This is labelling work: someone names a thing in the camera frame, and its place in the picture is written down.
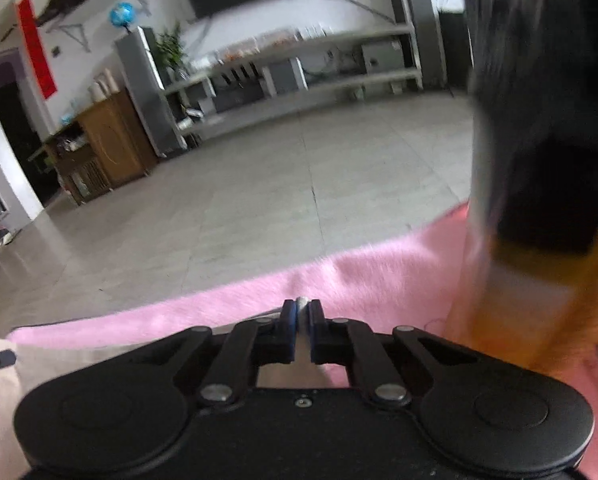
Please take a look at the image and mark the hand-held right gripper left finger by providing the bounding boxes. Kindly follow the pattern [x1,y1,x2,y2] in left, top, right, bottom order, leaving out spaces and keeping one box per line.
[124,299,298,406]

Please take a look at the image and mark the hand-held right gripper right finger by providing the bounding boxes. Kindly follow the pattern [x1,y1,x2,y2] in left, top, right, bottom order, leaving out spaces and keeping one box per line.
[309,299,482,407]

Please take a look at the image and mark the beige shirt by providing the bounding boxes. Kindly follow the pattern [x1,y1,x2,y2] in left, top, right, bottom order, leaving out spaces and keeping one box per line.
[0,297,347,461]

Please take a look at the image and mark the pink printed towel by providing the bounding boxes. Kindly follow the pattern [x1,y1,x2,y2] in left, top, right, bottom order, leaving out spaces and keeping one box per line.
[0,200,598,480]

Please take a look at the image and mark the wooden cabinet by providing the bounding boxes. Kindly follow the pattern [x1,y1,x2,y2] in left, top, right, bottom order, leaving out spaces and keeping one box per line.
[42,89,159,206]

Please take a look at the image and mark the orange juice bottle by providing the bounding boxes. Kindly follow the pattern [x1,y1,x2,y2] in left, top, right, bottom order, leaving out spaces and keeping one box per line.
[459,0,598,378]

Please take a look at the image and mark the grey television stand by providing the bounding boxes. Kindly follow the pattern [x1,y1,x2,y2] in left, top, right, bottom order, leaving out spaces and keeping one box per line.
[161,25,425,133]

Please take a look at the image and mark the black subwoofer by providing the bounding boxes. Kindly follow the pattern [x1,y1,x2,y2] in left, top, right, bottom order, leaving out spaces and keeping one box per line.
[361,40,405,75]

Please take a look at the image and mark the white thermos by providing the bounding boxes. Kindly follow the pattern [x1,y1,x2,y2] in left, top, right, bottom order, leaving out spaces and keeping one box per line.
[99,67,120,97]

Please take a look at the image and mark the potted green plant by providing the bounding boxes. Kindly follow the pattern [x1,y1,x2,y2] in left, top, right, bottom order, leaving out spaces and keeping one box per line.
[155,24,187,81]

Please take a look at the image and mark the black drawer cabinet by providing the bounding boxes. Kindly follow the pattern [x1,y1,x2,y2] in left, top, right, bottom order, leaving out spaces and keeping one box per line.
[439,10,472,92]

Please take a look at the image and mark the blue globe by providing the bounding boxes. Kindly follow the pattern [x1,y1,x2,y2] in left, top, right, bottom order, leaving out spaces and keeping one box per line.
[109,2,136,28]

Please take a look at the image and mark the red wall banner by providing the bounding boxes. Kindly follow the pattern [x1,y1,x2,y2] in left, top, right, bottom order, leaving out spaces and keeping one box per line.
[16,0,59,101]

